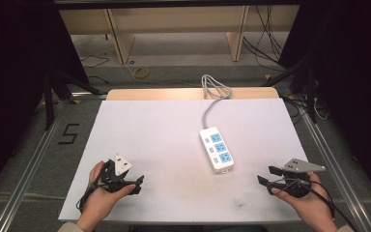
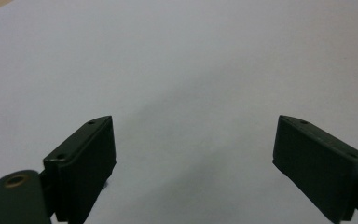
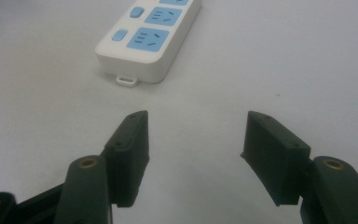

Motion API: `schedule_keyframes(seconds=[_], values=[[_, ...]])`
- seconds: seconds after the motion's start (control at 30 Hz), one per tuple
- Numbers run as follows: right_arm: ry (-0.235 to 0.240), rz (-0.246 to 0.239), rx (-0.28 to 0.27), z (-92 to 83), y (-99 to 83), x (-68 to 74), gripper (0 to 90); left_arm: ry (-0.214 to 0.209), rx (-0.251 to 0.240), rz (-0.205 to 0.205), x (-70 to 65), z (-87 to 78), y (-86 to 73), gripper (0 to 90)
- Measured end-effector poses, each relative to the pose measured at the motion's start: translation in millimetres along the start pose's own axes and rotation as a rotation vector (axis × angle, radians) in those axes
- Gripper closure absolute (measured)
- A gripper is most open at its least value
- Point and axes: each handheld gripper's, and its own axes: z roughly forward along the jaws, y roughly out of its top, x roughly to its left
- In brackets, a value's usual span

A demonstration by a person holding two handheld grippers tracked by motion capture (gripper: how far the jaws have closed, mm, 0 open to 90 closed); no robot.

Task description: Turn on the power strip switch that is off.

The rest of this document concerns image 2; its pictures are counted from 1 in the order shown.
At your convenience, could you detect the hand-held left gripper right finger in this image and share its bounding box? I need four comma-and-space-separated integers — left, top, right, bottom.
272, 114, 358, 224

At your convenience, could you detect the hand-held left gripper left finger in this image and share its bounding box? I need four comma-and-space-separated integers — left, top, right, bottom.
42, 115, 117, 224

